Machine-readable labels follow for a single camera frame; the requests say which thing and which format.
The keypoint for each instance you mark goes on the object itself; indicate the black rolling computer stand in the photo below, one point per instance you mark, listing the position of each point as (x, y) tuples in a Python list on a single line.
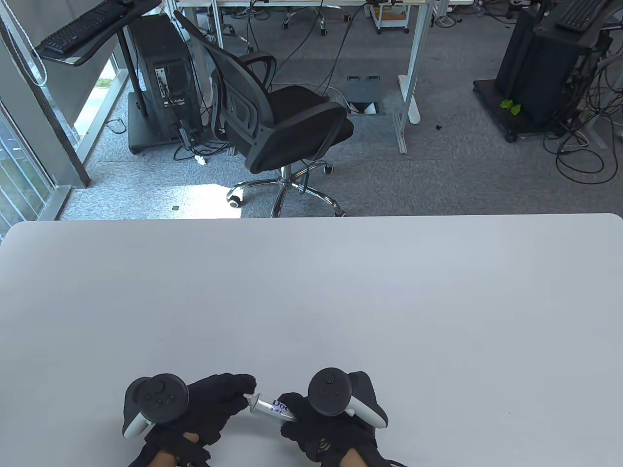
[(540, 68)]

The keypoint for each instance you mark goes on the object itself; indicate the green leaf toy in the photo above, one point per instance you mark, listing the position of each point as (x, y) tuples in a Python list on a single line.
[(511, 107)]

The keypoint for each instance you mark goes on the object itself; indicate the floor outlet box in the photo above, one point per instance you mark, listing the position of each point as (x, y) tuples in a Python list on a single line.
[(364, 92)]

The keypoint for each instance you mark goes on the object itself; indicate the hand controller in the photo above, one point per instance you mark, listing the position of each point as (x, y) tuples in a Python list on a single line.
[(163, 398), (330, 391)]

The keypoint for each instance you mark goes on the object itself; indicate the person's right hand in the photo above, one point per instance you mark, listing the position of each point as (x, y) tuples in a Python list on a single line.
[(326, 435)]

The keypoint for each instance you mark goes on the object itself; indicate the chrome chair base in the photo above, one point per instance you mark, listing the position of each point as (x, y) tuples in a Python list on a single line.
[(304, 17)]

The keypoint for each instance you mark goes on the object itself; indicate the black mesh office chair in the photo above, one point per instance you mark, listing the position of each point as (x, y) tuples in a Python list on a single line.
[(287, 121)]

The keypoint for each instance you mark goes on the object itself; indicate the person's left forearm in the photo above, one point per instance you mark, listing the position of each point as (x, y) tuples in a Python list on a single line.
[(163, 459)]

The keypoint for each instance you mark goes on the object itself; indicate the right hand controller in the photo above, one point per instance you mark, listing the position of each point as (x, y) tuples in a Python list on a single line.
[(330, 391)]

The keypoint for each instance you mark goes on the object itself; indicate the left hand controller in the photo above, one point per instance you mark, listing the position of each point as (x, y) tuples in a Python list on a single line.
[(163, 398)]

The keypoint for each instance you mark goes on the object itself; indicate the white rolling cart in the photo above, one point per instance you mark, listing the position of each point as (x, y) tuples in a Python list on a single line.
[(389, 14)]

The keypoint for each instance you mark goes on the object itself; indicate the silver toothpaste tube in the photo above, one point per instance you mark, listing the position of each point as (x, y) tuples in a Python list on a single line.
[(275, 408)]

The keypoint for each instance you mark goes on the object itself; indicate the white desk leg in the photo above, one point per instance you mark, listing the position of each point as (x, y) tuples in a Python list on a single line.
[(413, 58)]

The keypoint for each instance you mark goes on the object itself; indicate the white tube cap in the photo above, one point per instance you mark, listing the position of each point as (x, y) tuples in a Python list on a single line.
[(253, 401)]

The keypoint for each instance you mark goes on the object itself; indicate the black computer tower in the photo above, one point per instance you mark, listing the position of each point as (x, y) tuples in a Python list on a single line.
[(165, 53)]

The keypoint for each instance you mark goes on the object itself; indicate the person's left hand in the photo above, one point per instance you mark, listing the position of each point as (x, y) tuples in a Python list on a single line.
[(214, 404)]

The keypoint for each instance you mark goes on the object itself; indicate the black keyboard tray stand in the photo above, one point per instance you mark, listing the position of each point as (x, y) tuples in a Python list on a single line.
[(126, 14)]

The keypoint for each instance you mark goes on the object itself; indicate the black keyboard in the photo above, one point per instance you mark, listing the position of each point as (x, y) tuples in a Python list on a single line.
[(581, 13), (82, 26)]

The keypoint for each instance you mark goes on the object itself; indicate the person's right forearm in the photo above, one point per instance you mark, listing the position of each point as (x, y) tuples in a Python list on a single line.
[(354, 459)]

